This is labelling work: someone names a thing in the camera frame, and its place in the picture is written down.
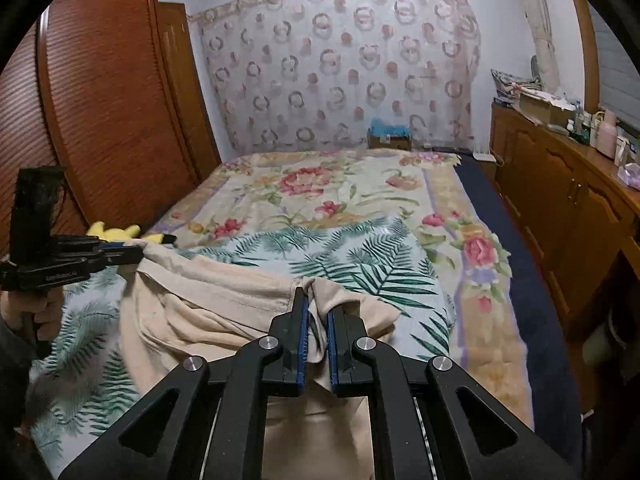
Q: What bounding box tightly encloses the grey window roller blind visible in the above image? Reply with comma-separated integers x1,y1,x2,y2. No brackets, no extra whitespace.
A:
589,6,640,130

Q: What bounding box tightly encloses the box with blue cloth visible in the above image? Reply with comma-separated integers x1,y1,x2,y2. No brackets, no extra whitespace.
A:
368,118,412,151

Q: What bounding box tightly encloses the circle patterned lace curtain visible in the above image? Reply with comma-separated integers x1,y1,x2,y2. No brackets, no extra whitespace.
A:
194,0,484,154

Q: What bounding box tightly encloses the wooden louvered wardrobe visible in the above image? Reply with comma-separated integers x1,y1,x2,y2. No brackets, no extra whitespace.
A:
1,0,220,234

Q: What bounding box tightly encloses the pink thermos bottle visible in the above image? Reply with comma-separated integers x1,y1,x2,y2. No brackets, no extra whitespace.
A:
597,110,617,159

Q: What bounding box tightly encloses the yellow plush toy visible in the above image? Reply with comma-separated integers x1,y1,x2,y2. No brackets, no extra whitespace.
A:
87,221,177,245

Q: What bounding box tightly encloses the person's left hand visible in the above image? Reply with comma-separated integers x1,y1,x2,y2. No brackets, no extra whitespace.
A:
1,288,64,341

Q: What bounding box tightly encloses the wooden sideboard cabinet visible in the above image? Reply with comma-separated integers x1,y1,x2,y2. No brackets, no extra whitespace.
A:
490,104,639,338

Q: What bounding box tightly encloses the cardboard box on sideboard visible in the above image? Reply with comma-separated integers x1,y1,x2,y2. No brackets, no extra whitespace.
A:
516,89,576,127

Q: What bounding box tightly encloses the beige hanging curtain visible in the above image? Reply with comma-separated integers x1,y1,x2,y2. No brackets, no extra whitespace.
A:
521,0,561,93

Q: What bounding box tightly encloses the dark blue mattress sheet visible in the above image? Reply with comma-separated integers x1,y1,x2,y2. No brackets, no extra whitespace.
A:
456,155,582,477

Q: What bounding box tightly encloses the floral leaf bed blanket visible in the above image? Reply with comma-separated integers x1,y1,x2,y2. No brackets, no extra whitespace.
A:
29,150,534,474

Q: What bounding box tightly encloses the beige printed t-shirt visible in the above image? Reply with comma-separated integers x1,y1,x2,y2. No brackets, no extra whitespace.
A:
118,243,399,479

